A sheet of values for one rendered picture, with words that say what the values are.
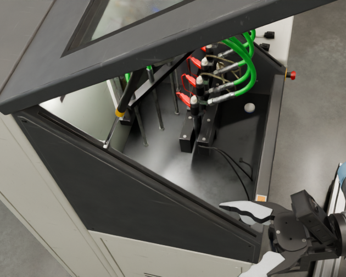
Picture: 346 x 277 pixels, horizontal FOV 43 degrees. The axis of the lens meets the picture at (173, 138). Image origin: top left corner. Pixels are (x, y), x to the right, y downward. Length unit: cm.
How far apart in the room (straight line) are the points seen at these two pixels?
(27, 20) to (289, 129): 187
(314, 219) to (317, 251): 12
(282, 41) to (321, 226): 110
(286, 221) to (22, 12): 79
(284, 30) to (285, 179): 99
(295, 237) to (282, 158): 182
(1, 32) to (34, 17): 8
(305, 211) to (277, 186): 179
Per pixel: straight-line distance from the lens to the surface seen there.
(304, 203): 69
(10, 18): 116
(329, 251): 81
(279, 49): 170
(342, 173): 96
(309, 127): 271
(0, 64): 106
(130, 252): 164
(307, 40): 320
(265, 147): 146
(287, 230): 76
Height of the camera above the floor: 216
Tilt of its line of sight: 55 degrees down
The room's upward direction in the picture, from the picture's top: 10 degrees counter-clockwise
